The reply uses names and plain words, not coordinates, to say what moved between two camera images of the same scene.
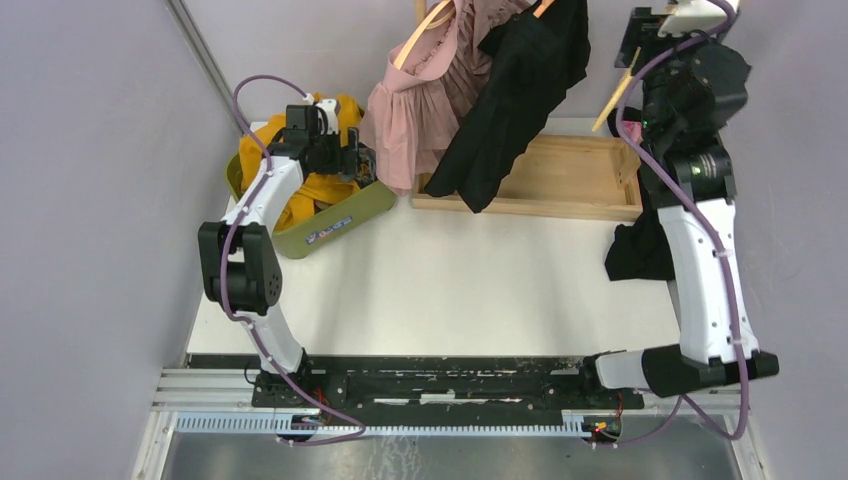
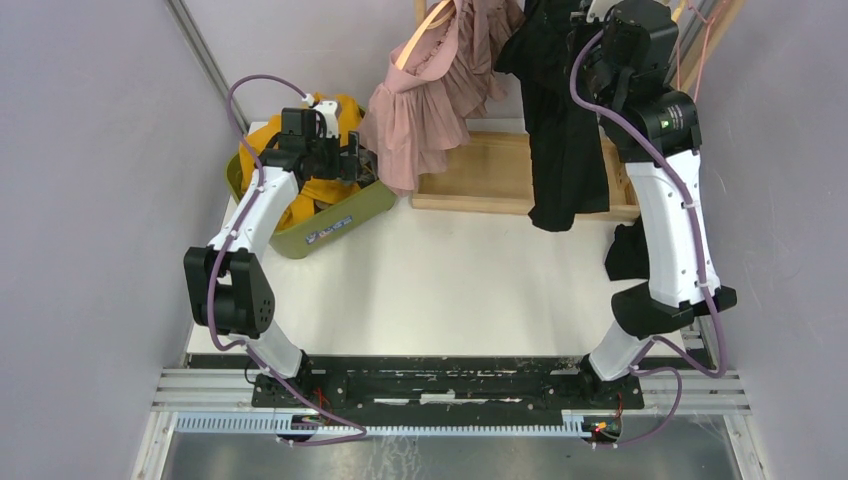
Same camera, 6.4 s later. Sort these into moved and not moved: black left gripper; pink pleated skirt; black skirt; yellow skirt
Moved: black skirt
Not moved: yellow skirt; pink pleated skirt; black left gripper
